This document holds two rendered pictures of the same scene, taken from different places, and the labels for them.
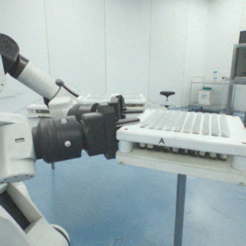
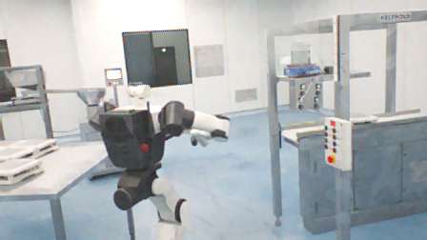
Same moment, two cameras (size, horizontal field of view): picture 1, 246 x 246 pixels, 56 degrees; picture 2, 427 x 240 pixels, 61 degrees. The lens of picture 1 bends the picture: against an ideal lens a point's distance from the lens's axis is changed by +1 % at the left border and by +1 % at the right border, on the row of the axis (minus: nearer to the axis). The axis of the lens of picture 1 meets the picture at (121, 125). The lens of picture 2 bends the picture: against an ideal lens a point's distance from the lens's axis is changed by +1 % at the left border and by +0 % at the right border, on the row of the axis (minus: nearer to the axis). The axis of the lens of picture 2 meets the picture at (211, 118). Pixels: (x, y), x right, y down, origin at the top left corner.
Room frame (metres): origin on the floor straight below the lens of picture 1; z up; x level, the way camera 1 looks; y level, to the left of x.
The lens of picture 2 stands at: (-0.10, 2.25, 1.51)
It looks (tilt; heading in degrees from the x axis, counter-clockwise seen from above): 10 degrees down; 282
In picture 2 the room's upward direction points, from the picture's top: 4 degrees counter-clockwise
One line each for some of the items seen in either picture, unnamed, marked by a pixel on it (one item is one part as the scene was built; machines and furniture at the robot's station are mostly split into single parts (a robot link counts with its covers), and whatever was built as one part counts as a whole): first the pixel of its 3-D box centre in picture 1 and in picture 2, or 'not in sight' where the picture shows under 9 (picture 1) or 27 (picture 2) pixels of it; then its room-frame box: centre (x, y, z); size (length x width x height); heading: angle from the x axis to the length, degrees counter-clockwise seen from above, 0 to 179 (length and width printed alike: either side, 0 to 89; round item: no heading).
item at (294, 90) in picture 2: not in sight; (305, 94); (-0.23, -0.48, 1.14); 0.22 x 0.11 x 0.20; 25
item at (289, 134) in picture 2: not in sight; (364, 127); (-0.70, -0.84, 0.81); 1.35 x 0.25 x 0.05; 25
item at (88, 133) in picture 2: not in sight; (107, 144); (2.31, -2.09, 0.38); 0.63 x 0.57 x 0.76; 33
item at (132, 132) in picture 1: (185, 126); not in sight; (0.51, -0.15, 1.03); 0.25 x 0.24 x 0.02; 160
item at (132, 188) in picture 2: not in sight; (137, 184); (0.69, 0.56, 0.85); 0.28 x 0.13 x 0.18; 77
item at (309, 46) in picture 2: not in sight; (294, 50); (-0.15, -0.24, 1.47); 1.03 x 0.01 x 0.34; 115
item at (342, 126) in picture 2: not in sight; (337, 143); (-0.35, 0.26, 0.97); 0.17 x 0.06 x 0.26; 115
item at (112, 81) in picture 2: not in sight; (115, 90); (2.21, -2.32, 1.07); 0.23 x 0.10 x 0.62; 33
